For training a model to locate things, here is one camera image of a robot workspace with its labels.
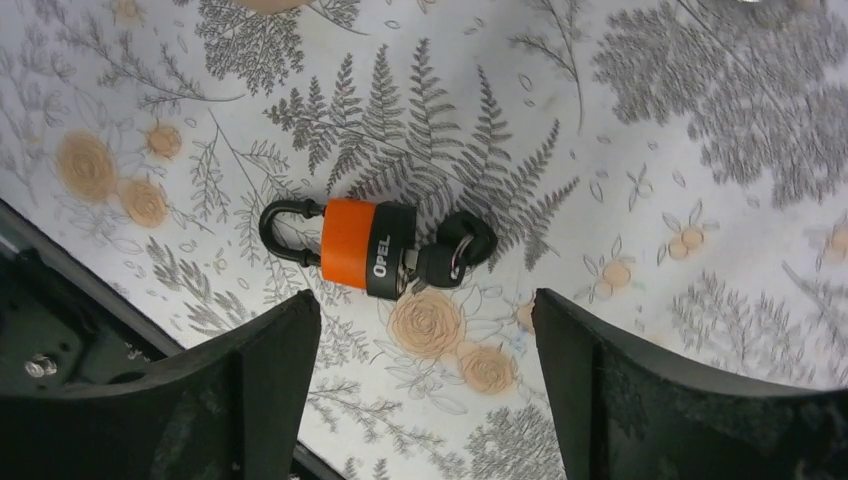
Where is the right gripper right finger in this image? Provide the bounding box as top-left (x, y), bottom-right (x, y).
top-left (532, 289), bottom-right (847, 479)

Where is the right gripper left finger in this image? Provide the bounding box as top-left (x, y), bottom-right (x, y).
top-left (1, 290), bottom-right (321, 479)

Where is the floral table mat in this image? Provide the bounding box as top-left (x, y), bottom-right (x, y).
top-left (1, 1), bottom-right (847, 479)

